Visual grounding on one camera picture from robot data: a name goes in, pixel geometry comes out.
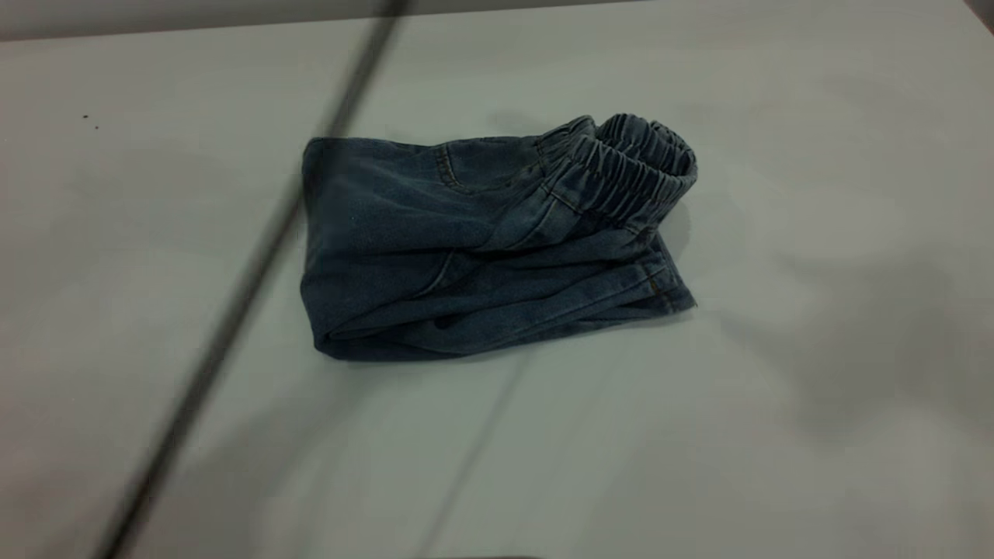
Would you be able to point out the blue denim pants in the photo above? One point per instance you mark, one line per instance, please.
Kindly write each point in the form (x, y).
(435, 233)

